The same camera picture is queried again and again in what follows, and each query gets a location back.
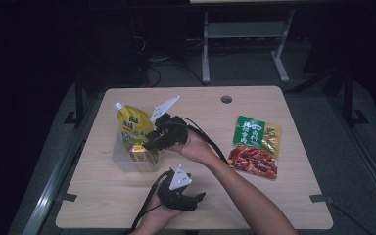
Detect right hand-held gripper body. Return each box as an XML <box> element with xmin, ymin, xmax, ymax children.
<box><xmin>148</xmin><ymin>94</ymin><xmax>189</xmax><ymax>152</ymax></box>

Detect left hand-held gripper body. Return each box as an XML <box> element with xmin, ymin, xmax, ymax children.
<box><xmin>156</xmin><ymin>164</ymin><xmax>200</xmax><ymax>212</ymax></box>

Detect yellow spout pouch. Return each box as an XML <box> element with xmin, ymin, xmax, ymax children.
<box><xmin>114</xmin><ymin>102</ymin><xmax>161</xmax><ymax>165</ymax></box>

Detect clear plastic container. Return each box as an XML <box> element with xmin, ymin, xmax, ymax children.
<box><xmin>111</xmin><ymin>130</ymin><xmax>162</xmax><ymax>173</ymax></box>

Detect green and red sauce packet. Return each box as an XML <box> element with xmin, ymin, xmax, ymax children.
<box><xmin>227</xmin><ymin>115</ymin><xmax>282</xmax><ymax>180</ymax></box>

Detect person's left hand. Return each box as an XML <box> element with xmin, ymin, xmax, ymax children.
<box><xmin>140</xmin><ymin>195</ymin><xmax>184</xmax><ymax>231</ymax></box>

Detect person's right hand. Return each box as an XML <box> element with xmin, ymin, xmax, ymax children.
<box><xmin>165</xmin><ymin>129</ymin><xmax>218</xmax><ymax>166</ymax></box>

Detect black metal stand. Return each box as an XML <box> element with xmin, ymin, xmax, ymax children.
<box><xmin>342</xmin><ymin>65</ymin><xmax>370</xmax><ymax>127</ymax></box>
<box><xmin>64</xmin><ymin>73</ymin><xmax>86</xmax><ymax>129</ymax></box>

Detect grey tape strip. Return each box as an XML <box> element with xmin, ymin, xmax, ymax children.
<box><xmin>56</xmin><ymin>193</ymin><xmax>78</xmax><ymax>203</ymax></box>
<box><xmin>308</xmin><ymin>194</ymin><xmax>335</xmax><ymax>205</ymax></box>

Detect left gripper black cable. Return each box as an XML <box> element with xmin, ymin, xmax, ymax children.
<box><xmin>130</xmin><ymin>168</ymin><xmax>173</xmax><ymax>232</ymax></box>

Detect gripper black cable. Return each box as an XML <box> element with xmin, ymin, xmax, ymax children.
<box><xmin>130</xmin><ymin>168</ymin><xmax>173</xmax><ymax>232</ymax></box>
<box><xmin>178</xmin><ymin>116</ymin><xmax>230</xmax><ymax>165</ymax></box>

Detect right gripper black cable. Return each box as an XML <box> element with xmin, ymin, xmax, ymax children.
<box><xmin>178</xmin><ymin>116</ymin><xmax>230</xmax><ymax>165</ymax></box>

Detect black floor cables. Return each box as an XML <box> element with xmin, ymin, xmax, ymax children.
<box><xmin>133</xmin><ymin>33</ymin><xmax>208</xmax><ymax>88</ymax></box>

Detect aluminium rail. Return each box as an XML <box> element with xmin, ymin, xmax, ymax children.
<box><xmin>21</xmin><ymin>140</ymin><xmax>91</xmax><ymax>235</ymax></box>
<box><xmin>327</xmin><ymin>96</ymin><xmax>376</xmax><ymax>212</ymax></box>

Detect white metal table frame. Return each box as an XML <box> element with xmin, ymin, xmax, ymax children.
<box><xmin>201</xmin><ymin>9</ymin><xmax>296</xmax><ymax>84</ymax></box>

